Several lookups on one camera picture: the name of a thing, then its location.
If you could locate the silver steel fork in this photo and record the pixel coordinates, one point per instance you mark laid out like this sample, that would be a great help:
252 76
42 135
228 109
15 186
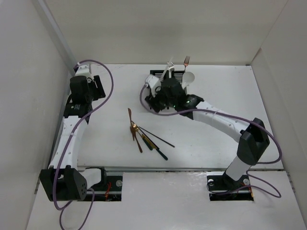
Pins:
171 66

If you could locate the gold fork black handle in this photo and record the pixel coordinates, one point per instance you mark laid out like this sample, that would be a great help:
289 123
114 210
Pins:
145 140

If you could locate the gold knife black handle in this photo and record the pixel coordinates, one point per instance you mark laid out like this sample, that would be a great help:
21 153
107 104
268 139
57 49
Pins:
156 148

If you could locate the black chopstick long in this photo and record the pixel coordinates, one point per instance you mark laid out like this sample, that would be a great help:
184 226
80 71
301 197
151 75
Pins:
157 137

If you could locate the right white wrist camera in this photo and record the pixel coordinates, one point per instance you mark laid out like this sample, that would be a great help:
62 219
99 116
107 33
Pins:
153 83

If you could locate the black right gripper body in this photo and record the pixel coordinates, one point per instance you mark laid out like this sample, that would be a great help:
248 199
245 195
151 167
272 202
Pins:
160 100

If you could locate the large white ceramic spoon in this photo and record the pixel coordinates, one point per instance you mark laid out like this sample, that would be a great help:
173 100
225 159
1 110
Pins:
187 79

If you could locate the white slotted utensil container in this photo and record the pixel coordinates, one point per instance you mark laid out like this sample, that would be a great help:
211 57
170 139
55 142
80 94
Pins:
178 75

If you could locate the copper rose-gold spoon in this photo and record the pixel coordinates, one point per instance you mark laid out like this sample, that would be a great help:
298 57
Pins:
134 130

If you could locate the copper rose-gold fork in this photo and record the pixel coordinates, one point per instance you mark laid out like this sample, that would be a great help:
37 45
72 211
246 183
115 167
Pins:
186 62

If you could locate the black chopstick short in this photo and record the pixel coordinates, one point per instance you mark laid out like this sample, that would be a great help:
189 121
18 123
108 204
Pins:
147 136

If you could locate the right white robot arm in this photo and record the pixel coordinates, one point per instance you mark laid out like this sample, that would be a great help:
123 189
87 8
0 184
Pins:
251 137

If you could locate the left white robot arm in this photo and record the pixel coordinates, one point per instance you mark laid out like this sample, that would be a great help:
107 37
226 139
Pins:
62 180

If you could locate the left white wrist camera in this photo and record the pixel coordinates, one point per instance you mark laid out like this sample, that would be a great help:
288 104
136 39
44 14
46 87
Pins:
84 69

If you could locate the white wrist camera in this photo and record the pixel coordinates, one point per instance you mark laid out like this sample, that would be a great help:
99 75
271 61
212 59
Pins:
84 69
153 83

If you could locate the copper rose-gold knife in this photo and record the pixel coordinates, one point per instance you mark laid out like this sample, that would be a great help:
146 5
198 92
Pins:
130 117

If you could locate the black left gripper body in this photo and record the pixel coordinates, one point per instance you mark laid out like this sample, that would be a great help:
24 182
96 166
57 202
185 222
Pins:
95 91

